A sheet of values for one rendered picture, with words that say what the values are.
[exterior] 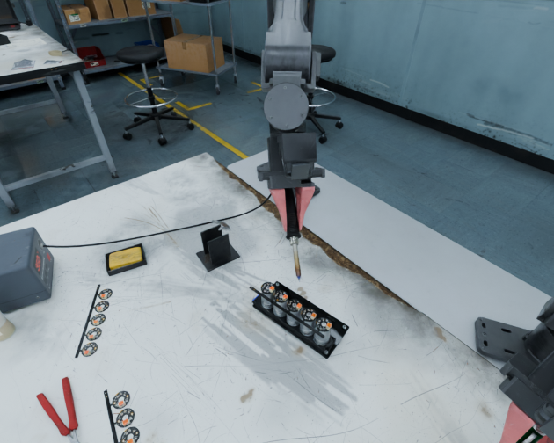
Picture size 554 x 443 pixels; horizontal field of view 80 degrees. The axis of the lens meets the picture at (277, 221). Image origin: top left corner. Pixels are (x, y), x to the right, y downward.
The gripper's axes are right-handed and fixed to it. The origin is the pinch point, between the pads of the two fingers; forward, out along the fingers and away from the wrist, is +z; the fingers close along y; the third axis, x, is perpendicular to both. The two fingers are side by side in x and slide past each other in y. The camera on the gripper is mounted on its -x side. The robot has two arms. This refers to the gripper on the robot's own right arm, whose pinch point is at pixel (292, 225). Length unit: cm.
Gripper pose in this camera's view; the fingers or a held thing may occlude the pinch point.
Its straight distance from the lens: 54.7
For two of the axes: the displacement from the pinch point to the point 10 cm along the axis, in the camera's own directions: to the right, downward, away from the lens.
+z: 0.5, 9.8, 2.1
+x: -1.0, -2.0, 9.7
